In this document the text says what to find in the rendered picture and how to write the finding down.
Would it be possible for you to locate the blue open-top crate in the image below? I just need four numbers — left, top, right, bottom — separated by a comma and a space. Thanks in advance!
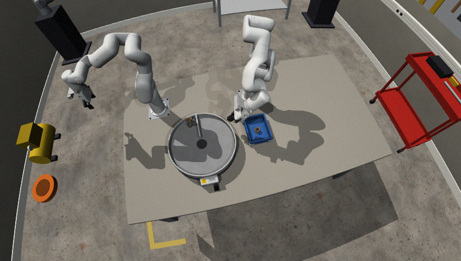
243, 113, 273, 145

